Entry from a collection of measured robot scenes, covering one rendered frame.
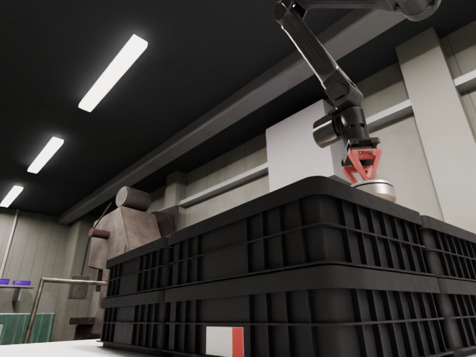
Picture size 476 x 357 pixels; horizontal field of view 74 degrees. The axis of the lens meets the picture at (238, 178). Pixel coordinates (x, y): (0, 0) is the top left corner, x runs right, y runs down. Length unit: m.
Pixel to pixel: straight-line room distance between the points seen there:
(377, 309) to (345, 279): 0.09
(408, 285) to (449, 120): 2.32
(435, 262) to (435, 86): 2.35
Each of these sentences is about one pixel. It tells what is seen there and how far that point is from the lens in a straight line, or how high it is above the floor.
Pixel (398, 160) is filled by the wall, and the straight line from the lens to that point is 3.00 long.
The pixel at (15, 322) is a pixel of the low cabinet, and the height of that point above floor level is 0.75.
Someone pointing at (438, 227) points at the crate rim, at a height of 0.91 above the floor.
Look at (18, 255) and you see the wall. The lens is 7.93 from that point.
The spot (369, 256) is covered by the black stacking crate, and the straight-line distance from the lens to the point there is 0.47.
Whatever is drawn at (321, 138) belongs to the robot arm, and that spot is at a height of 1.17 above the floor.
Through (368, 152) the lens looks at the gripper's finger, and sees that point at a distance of 0.73.
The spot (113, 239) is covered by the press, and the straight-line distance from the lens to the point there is 4.29.
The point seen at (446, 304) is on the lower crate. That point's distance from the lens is 0.67.
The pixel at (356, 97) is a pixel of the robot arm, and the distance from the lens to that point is 0.85.
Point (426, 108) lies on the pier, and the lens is 2.87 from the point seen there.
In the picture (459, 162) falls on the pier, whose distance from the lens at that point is 2.65.
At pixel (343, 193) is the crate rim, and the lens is 0.44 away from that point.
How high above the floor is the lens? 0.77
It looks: 23 degrees up
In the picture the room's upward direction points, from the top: 1 degrees counter-clockwise
